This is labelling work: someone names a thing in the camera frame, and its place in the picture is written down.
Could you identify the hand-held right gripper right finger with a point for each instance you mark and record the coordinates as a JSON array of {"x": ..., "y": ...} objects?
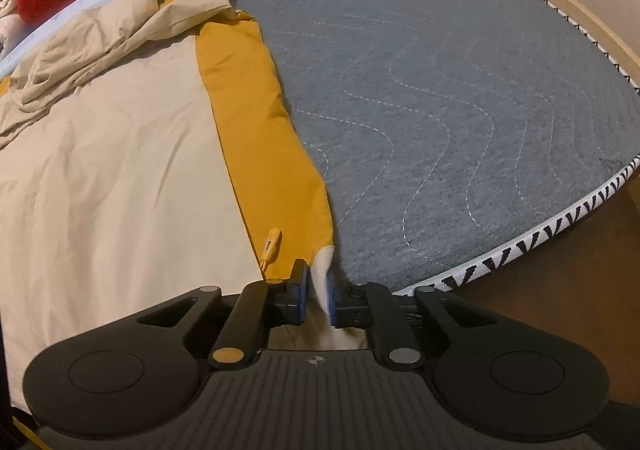
[{"x": 331, "y": 297}]

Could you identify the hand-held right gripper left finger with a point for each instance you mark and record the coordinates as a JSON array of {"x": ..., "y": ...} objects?
[{"x": 300, "y": 292}]

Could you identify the beige and yellow hooded jacket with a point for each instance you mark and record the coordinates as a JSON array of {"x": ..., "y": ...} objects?
[{"x": 125, "y": 155}]

